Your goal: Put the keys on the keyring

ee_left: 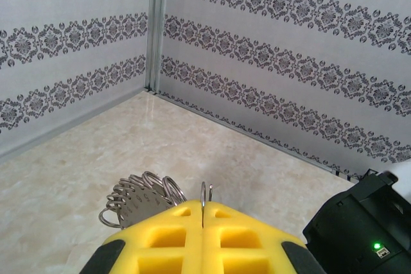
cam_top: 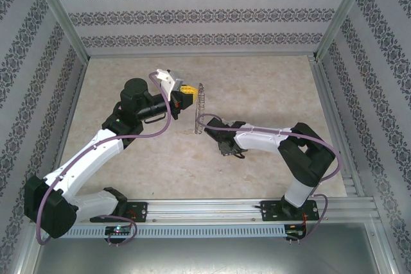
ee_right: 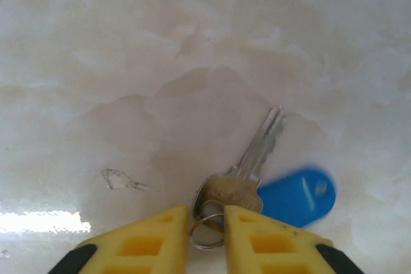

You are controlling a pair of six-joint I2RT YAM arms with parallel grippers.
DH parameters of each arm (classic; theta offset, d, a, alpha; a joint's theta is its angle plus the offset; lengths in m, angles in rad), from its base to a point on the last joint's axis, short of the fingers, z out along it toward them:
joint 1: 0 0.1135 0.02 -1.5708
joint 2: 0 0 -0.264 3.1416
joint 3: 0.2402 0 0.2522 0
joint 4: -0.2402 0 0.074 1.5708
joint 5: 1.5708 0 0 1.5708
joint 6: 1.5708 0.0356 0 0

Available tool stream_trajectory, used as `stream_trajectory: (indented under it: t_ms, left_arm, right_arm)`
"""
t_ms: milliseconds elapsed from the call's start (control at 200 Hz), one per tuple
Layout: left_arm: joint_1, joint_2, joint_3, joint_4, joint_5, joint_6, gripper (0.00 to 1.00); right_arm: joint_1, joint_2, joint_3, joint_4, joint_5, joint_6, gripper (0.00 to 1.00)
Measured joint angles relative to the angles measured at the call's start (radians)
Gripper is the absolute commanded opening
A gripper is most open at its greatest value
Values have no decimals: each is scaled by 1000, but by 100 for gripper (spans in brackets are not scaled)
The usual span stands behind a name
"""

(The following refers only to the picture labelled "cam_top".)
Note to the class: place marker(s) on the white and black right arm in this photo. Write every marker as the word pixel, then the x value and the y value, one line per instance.
pixel 257 139

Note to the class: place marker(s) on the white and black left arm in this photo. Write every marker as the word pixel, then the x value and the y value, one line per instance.
pixel 90 152

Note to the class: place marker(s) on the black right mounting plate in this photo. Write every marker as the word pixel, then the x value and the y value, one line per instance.
pixel 269 211

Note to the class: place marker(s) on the black mounting plate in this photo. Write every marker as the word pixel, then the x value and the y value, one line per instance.
pixel 269 211
pixel 138 211

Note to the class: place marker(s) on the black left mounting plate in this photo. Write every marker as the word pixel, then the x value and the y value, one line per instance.
pixel 138 211

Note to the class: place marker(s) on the right circuit board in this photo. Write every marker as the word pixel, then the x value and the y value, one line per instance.
pixel 293 233

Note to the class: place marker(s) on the circuit board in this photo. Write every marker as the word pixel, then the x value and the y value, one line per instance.
pixel 117 229
pixel 293 233

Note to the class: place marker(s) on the grey metal panel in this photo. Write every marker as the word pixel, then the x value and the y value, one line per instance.
pixel 205 258

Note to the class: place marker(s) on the left circuit board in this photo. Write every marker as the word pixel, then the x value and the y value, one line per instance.
pixel 117 229

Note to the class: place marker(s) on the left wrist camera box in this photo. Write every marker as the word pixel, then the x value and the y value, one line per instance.
pixel 176 81

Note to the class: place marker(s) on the aluminium rear frame bar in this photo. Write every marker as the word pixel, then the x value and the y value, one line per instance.
pixel 199 54

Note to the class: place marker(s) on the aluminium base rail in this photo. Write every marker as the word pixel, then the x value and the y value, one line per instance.
pixel 205 210

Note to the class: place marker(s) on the aluminium left frame post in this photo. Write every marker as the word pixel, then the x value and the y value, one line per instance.
pixel 57 14

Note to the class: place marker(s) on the aluminium frame post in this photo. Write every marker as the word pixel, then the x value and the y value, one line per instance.
pixel 345 14
pixel 57 14

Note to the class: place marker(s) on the aluminium right side rail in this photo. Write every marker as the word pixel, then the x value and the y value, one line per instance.
pixel 329 100

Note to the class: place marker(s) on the aluminium right frame post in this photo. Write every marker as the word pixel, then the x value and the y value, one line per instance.
pixel 345 14

